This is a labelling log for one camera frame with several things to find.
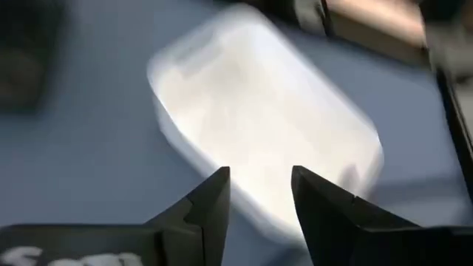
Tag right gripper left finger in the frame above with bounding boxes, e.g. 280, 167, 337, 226
144, 165, 233, 266

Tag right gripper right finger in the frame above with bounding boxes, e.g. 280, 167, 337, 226
290, 164, 421, 266

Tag white plastic basket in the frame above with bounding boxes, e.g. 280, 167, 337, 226
146, 3, 385, 245

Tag black slotted plastic basket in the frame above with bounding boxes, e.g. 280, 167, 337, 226
0, 0, 68, 112

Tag blue-grey table mat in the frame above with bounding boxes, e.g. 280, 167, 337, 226
0, 0, 473, 266

